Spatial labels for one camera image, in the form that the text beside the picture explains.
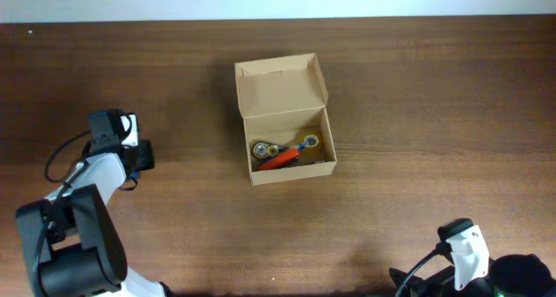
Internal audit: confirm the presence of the blue pen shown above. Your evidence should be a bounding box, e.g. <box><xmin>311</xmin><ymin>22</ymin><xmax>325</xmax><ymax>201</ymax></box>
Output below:
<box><xmin>285</xmin><ymin>135</ymin><xmax>320</xmax><ymax>152</ymax></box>

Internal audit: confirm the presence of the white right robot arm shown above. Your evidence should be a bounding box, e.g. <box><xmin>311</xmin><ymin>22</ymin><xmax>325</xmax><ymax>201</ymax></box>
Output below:
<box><xmin>389</xmin><ymin>218</ymin><xmax>555</xmax><ymax>297</ymax></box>

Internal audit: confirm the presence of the brown cardboard box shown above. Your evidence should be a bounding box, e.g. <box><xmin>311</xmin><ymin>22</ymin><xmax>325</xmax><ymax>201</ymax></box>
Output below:
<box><xmin>235</xmin><ymin>53</ymin><xmax>337</xmax><ymax>185</ymax></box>

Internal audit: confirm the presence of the yellow tape roll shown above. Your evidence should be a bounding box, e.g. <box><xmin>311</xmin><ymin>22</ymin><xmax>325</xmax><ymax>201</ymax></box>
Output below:
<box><xmin>299</xmin><ymin>129</ymin><xmax>323</xmax><ymax>155</ymax></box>

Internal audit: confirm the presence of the yellow correction tape dispenser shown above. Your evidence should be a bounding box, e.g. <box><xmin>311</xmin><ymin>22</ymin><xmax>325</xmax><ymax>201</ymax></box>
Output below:
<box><xmin>251</xmin><ymin>141</ymin><xmax>286</xmax><ymax>160</ymax></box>

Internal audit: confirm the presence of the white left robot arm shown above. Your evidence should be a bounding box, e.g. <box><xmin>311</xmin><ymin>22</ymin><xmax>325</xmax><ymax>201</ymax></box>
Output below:
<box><xmin>16</xmin><ymin>140</ymin><xmax>171</xmax><ymax>296</ymax></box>

